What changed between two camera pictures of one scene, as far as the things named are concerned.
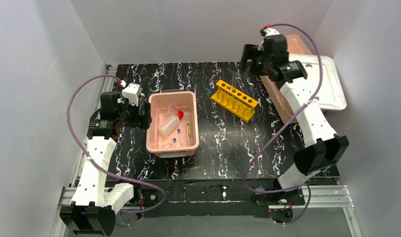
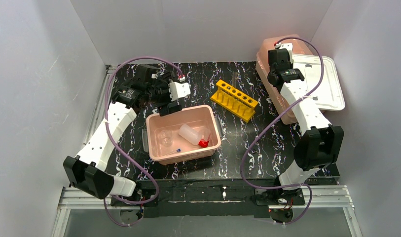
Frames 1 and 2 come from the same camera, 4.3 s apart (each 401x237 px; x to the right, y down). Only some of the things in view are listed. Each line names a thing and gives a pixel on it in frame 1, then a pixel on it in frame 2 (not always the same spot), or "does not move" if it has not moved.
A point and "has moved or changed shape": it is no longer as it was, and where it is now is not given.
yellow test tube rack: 237,104 does not move
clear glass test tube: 234,79 does not move
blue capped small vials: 180,137 -> 178,150
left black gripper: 145,114 -> 169,108
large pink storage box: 296,45 does not move
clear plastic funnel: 172,108 has moved or changed shape
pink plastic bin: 183,140 has moved or changed shape
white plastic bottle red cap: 170,123 -> 192,136
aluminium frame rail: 319,196 does not move
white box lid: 331,96 does not move
